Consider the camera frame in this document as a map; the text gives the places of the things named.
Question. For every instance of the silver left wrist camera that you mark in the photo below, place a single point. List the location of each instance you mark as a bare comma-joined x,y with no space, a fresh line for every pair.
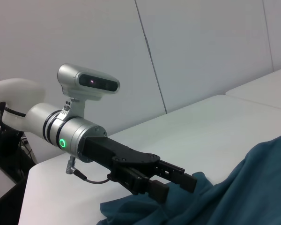
96,82

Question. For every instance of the teal blue t-shirt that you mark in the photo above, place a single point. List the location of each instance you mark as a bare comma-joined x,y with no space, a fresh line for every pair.
248,187

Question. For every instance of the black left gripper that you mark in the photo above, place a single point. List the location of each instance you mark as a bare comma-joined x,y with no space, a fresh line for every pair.
121,157

